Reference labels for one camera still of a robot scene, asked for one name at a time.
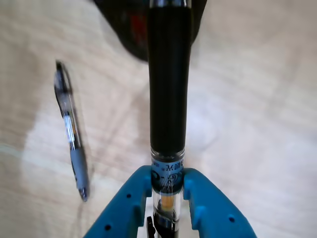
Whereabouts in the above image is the black mesh pen holder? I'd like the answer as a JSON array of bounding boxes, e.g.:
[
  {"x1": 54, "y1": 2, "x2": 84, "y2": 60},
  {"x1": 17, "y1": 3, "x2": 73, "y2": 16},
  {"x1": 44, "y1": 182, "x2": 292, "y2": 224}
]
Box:
[{"x1": 93, "y1": 0, "x2": 209, "y2": 64}]

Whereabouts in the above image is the grey grip retractable pen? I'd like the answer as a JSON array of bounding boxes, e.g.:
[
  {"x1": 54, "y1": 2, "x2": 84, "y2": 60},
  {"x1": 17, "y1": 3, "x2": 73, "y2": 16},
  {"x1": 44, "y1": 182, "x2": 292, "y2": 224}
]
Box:
[{"x1": 53, "y1": 60, "x2": 90, "y2": 203}]

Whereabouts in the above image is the black grip retractable pen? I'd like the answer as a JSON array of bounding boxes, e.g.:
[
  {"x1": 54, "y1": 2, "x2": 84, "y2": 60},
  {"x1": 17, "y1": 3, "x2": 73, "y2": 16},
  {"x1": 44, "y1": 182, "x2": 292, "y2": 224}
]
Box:
[{"x1": 146, "y1": 0, "x2": 193, "y2": 238}]

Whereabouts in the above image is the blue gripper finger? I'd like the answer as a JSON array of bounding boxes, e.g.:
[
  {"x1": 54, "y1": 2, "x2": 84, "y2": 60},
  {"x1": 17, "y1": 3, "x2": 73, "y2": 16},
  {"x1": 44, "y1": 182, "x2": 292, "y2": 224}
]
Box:
[
  {"x1": 183, "y1": 168, "x2": 258, "y2": 238},
  {"x1": 84, "y1": 166, "x2": 152, "y2": 238}
]

